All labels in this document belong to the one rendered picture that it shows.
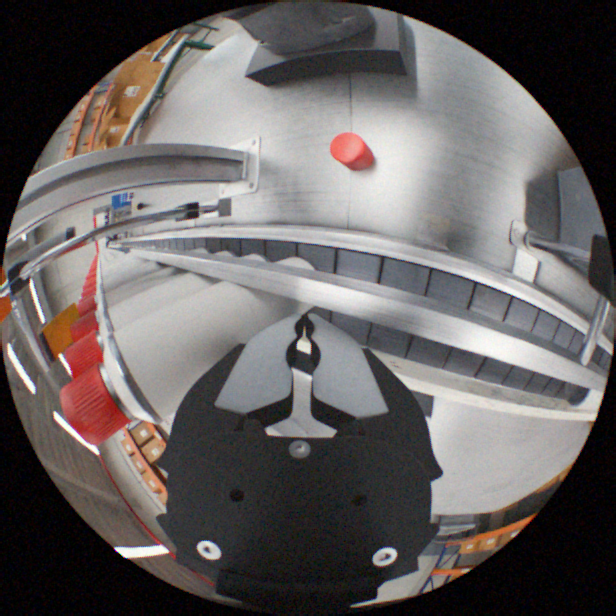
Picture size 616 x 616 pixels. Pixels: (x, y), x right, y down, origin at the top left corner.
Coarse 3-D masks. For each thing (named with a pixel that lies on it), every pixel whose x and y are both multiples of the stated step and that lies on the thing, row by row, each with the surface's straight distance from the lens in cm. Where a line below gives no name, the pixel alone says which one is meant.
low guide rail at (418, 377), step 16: (304, 336) 17; (400, 368) 16; (416, 368) 16; (432, 368) 17; (416, 384) 16; (432, 384) 16; (448, 384) 17; (464, 384) 18; (480, 384) 19; (464, 400) 18; (480, 400) 18; (496, 400) 19; (512, 400) 20; (528, 400) 23; (544, 400) 25; (560, 400) 29; (544, 416) 26; (560, 416) 29; (576, 416) 33; (592, 416) 41
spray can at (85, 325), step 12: (228, 252) 24; (144, 276) 21; (156, 276) 20; (168, 276) 20; (180, 276) 20; (120, 288) 20; (132, 288) 19; (144, 288) 19; (108, 300) 19; (120, 300) 19; (96, 312) 20; (72, 324) 21; (84, 324) 20; (96, 324) 20; (72, 336) 20; (84, 336) 20
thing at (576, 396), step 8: (568, 384) 29; (576, 384) 29; (568, 392) 29; (576, 392) 28; (584, 392) 27; (592, 392) 28; (600, 392) 31; (568, 400) 28; (576, 400) 28; (584, 400) 27; (592, 400) 29; (600, 400) 33; (584, 408) 30; (592, 408) 33
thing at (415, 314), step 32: (160, 256) 23; (192, 256) 16; (224, 256) 14; (256, 288) 11; (288, 288) 9; (320, 288) 8; (352, 288) 8; (384, 288) 8; (384, 320) 8; (416, 320) 8; (448, 320) 8; (480, 320) 9; (480, 352) 9; (512, 352) 9; (544, 352) 11
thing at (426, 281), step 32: (288, 256) 19; (320, 256) 17; (352, 256) 16; (384, 256) 19; (416, 288) 16; (448, 288) 16; (480, 288) 17; (352, 320) 18; (512, 320) 19; (544, 320) 21; (384, 352) 19; (416, 352) 18; (448, 352) 18; (576, 352) 28; (512, 384) 24; (544, 384) 27
